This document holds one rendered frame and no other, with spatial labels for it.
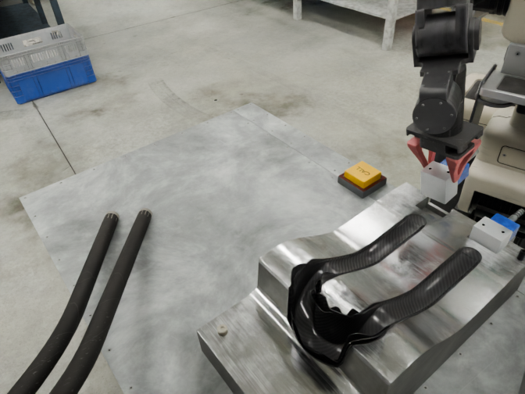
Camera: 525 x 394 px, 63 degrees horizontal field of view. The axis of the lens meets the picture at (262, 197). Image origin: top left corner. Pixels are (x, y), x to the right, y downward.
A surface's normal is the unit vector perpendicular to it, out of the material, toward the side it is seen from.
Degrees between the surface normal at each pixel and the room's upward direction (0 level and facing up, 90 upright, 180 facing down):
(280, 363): 0
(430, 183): 98
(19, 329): 0
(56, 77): 91
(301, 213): 0
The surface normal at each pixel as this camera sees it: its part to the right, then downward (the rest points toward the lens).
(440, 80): -0.31, -0.70
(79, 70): 0.59, 0.51
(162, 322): -0.05, -0.76
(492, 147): -0.58, 0.64
